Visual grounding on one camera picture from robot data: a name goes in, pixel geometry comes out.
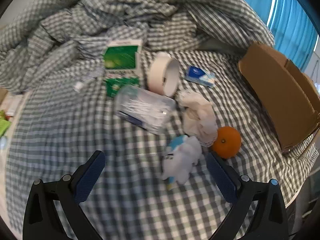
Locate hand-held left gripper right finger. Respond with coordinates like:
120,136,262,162
206,152,290,240

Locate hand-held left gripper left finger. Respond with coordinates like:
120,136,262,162
22,150,106,240

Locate orange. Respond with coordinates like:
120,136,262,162
212,126,242,159

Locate white plush toy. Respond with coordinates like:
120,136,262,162
160,135,205,190

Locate white lace cloth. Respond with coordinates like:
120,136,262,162
178,90,218,147

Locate clear cotton swab jar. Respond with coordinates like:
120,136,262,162
114,85,177,133

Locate white squeeze tube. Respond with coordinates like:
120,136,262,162
74,69,103,92

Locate brown cardboard box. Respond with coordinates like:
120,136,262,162
237,41,320,155

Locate blue tissue packet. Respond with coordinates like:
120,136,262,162
185,65,217,88

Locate green and white carton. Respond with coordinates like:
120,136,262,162
102,39,143,98

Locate white tape roll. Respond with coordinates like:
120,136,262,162
147,52,180,97

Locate grey checked flat sheet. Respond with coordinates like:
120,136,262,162
5,47,318,240

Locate green snack packet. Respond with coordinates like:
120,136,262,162
0,119,10,137

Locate grey checked duvet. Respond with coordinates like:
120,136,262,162
0,0,275,95

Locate blue curtain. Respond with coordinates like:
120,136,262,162
220,0,319,73

